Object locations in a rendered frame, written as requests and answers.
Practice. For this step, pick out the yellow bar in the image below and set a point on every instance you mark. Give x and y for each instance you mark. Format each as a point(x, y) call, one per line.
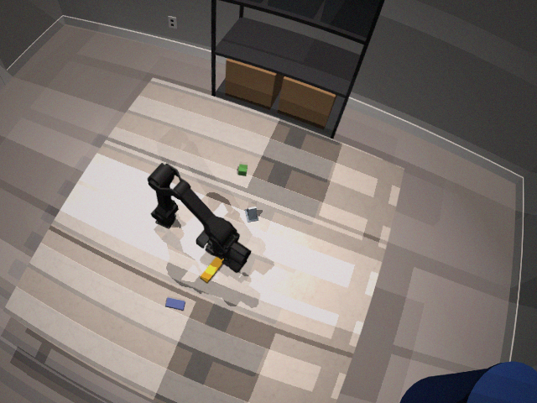
point(212, 269)

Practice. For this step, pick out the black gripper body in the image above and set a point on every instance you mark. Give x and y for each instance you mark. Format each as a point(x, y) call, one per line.
point(203, 239)

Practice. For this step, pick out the blue flat bar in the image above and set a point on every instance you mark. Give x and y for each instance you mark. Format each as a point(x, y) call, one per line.
point(177, 304)

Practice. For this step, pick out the small green block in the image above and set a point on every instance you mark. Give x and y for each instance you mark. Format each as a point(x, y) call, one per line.
point(242, 169)

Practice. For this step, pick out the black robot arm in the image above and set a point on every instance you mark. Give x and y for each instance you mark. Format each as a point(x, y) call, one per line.
point(221, 233)

